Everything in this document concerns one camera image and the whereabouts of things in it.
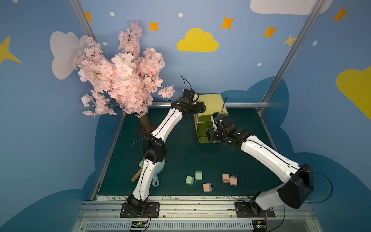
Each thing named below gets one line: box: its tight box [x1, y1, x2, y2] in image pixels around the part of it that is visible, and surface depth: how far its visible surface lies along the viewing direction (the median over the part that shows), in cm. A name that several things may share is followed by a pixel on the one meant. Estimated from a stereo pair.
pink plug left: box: [222, 174, 230, 184], surface depth 86 cm
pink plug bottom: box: [202, 183, 213, 193], surface depth 82 cm
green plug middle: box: [195, 170, 203, 181], surface depth 87 cm
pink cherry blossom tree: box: [71, 20, 176, 133], surface depth 67 cm
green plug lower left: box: [185, 175, 195, 186], surface depth 84 cm
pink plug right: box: [229, 175, 238, 186], surface depth 84 cm
